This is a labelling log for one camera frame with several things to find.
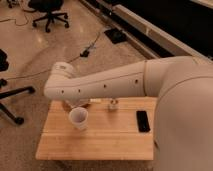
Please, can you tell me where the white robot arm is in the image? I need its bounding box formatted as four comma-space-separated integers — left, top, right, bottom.
44, 56, 213, 171

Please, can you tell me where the small white bottle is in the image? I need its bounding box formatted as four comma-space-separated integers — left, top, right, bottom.
108, 98, 119, 111

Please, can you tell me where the orange bowl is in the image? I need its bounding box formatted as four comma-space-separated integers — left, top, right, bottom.
63, 99, 90, 109

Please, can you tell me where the wooden table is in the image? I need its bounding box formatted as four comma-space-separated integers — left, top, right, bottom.
36, 97, 156, 160

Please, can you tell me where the black smartphone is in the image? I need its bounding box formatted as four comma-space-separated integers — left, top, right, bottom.
136, 111, 150, 132

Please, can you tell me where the black floor mat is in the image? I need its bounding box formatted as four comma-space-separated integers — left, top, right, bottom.
105, 28, 126, 44

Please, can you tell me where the black office chair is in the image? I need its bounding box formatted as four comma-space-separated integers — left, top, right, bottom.
28, 0, 69, 33

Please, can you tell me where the black chair base left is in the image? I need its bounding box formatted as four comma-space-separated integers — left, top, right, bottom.
0, 49, 36, 126

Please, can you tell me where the black floor cable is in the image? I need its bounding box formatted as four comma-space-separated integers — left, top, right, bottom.
6, 31, 103, 82

